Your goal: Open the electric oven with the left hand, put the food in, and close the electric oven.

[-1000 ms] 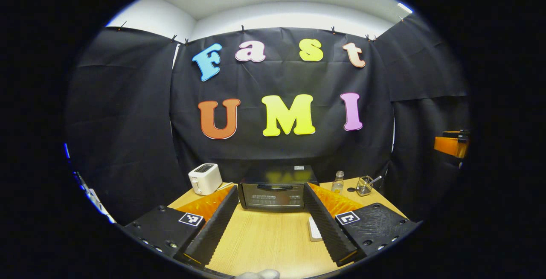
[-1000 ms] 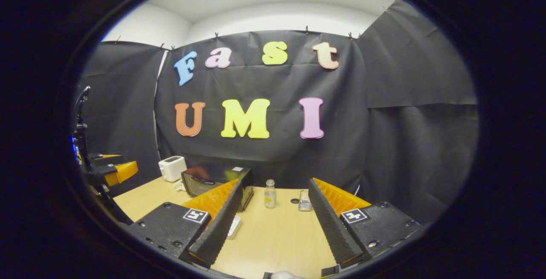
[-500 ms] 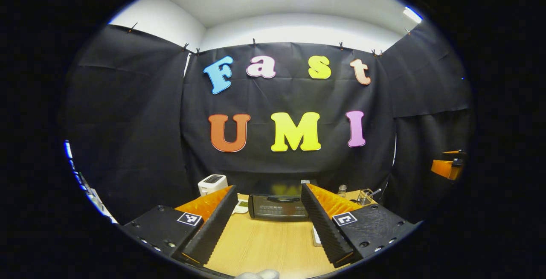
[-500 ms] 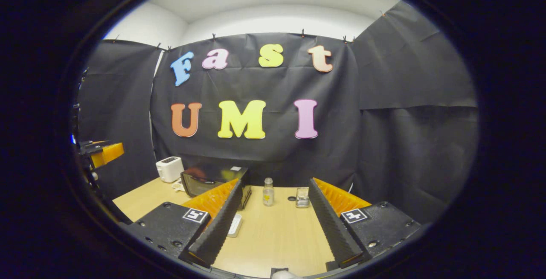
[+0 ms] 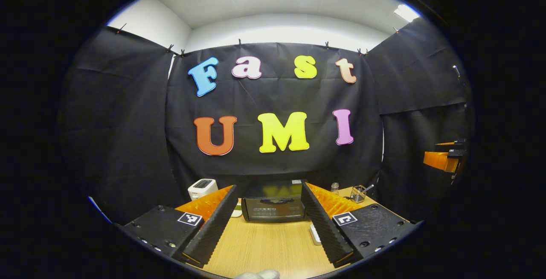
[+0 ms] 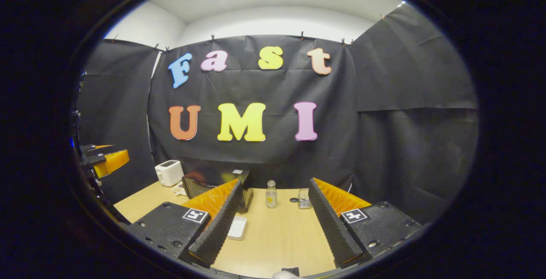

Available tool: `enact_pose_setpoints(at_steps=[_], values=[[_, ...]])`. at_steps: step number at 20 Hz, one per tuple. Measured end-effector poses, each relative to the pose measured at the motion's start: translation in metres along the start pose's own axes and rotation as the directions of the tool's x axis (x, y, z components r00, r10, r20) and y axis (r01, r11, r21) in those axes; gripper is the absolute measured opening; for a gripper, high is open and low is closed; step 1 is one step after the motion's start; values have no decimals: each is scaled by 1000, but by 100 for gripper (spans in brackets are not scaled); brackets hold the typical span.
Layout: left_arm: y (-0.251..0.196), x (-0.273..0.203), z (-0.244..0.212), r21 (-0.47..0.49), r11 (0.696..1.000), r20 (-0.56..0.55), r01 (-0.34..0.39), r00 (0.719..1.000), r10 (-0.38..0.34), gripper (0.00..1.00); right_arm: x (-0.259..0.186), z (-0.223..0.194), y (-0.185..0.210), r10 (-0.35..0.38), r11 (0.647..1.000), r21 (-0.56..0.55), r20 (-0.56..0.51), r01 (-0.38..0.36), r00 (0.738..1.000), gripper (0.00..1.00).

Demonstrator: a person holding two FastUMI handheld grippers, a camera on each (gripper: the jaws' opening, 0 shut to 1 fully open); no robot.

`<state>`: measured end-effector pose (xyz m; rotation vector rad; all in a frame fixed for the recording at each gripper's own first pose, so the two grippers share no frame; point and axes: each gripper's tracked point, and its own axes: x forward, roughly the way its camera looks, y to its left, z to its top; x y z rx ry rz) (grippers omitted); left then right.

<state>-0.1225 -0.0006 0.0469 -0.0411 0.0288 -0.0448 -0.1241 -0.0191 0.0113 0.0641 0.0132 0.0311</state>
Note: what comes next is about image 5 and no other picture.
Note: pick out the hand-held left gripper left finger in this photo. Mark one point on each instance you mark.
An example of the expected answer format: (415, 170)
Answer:
(213, 230)

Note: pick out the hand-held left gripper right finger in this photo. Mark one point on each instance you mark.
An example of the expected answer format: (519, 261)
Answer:
(326, 232)

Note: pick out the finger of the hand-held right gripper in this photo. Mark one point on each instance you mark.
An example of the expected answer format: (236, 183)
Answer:
(439, 160)
(450, 143)

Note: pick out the black electric oven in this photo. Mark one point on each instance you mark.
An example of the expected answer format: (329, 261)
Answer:
(273, 213)

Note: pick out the white rectangular dish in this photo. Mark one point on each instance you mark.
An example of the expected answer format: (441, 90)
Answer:
(315, 234)

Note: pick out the white divided plate of beans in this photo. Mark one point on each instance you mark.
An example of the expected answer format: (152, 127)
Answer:
(237, 210)

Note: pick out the white toaster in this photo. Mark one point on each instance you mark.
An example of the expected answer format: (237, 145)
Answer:
(200, 189)

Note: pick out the clear glass bottle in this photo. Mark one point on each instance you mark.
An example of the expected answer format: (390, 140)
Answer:
(335, 188)

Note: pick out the metal spoon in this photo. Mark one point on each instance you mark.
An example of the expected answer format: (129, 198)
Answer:
(367, 188)

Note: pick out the ceiling light panel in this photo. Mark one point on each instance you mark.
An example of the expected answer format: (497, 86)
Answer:
(406, 13)

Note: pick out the black backdrop cloth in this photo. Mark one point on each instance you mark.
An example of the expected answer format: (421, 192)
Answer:
(256, 100)

